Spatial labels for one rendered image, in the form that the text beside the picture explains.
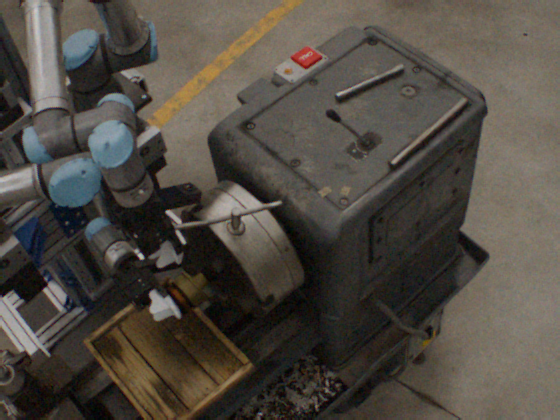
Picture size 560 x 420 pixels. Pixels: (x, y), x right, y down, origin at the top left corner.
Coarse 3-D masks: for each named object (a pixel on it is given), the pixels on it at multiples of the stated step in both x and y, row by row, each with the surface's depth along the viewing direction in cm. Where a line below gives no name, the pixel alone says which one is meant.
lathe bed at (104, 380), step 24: (216, 312) 191; (240, 312) 197; (288, 312) 186; (312, 312) 182; (240, 336) 181; (264, 336) 180; (288, 336) 179; (312, 336) 193; (96, 360) 180; (264, 360) 177; (288, 360) 192; (96, 384) 176; (240, 384) 181; (264, 384) 189; (96, 408) 179; (120, 408) 174; (216, 408) 180
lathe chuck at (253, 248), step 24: (216, 192) 163; (216, 216) 157; (216, 240) 157; (240, 240) 154; (264, 240) 156; (240, 264) 154; (264, 264) 156; (264, 288) 157; (288, 288) 163; (264, 312) 164
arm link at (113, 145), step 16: (96, 128) 119; (112, 128) 118; (128, 128) 123; (96, 144) 116; (112, 144) 116; (128, 144) 118; (96, 160) 118; (112, 160) 117; (128, 160) 119; (112, 176) 120; (128, 176) 120; (144, 176) 124
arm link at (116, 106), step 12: (108, 96) 129; (120, 96) 129; (96, 108) 127; (108, 108) 126; (120, 108) 126; (132, 108) 129; (84, 120) 125; (96, 120) 125; (108, 120) 123; (120, 120) 123; (132, 120) 126; (84, 132) 125; (84, 144) 126
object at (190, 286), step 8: (184, 272) 163; (200, 272) 164; (176, 280) 163; (184, 280) 162; (192, 280) 161; (200, 280) 163; (168, 288) 163; (176, 288) 162; (184, 288) 161; (192, 288) 161; (200, 288) 162; (176, 296) 160; (184, 296) 161; (192, 296) 161; (200, 296) 162; (176, 304) 166; (184, 304) 161; (192, 304) 163; (200, 304) 165; (184, 312) 162
